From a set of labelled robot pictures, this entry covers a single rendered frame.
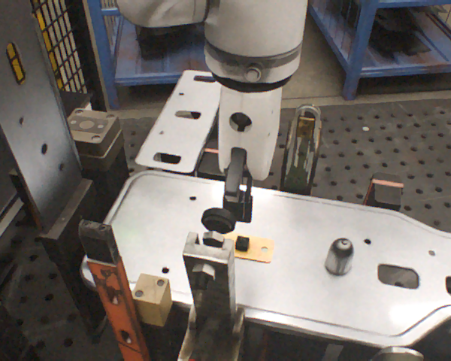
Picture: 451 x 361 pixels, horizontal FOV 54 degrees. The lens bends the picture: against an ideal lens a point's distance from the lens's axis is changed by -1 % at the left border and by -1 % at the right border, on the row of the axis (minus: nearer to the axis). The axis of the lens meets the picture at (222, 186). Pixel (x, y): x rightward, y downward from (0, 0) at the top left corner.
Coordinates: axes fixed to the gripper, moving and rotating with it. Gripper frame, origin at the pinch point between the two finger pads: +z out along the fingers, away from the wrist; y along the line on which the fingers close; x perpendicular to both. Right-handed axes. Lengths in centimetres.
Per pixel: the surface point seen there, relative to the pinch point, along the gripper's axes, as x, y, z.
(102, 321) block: 25.4, -1.9, 40.8
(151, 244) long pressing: 12.0, -2.4, 12.0
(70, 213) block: 25.3, 0.2, 12.0
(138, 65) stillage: 91, 170, 95
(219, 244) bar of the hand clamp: -0.5, -15.1, -8.3
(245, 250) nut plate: -0.6, -0.8, 11.6
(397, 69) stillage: -49, 197, 94
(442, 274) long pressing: -25.9, 1.5, 12.0
